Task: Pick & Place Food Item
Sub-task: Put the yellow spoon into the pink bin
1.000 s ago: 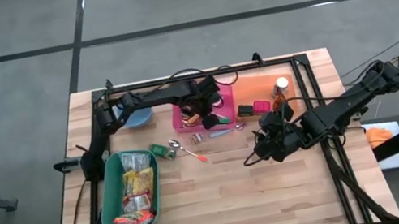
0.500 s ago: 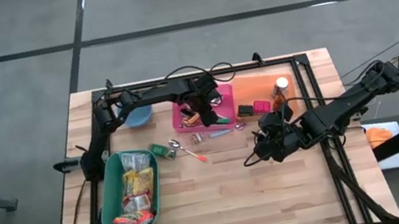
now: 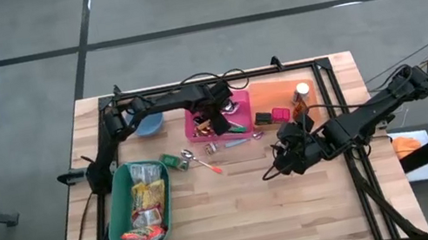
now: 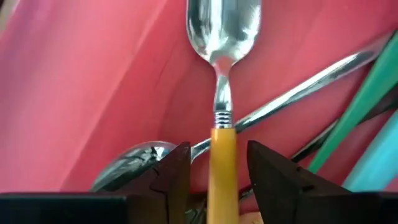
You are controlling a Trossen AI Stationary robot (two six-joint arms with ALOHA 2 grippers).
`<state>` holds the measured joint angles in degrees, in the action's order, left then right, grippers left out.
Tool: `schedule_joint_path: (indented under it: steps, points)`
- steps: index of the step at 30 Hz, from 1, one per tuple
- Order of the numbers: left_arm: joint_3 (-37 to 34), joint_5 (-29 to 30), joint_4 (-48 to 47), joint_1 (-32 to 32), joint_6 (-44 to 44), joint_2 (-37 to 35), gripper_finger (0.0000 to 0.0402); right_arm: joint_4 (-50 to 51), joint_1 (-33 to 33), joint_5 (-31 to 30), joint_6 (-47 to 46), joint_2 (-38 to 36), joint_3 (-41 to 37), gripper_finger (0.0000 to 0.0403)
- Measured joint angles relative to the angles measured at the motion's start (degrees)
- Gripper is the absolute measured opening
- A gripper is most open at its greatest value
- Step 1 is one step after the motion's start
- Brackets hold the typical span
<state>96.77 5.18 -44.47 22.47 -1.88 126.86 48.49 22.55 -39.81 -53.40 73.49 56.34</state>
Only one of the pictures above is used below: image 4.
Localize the plain silver spoon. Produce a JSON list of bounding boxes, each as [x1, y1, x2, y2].
[[90, 30, 394, 193]]

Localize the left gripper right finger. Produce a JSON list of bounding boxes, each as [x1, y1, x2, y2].
[[247, 140, 354, 224]]

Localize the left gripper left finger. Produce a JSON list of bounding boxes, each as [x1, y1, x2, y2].
[[124, 141, 192, 224]]

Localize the silver spoon green handle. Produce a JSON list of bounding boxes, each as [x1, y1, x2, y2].
[[341, 110, 398, 192]]

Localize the silver spoon orange handle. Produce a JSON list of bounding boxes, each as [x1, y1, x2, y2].
[[185, 0, 262, 224]]

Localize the gold spoon green handle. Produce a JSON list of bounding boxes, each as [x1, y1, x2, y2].
[[307, 30, 398, 174]]

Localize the pink plastic bin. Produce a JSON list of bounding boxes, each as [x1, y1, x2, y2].
[[0, 0, 398, 224]]

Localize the dark metal spoon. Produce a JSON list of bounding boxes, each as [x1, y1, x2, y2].
[[290, 93, 398, 164]]

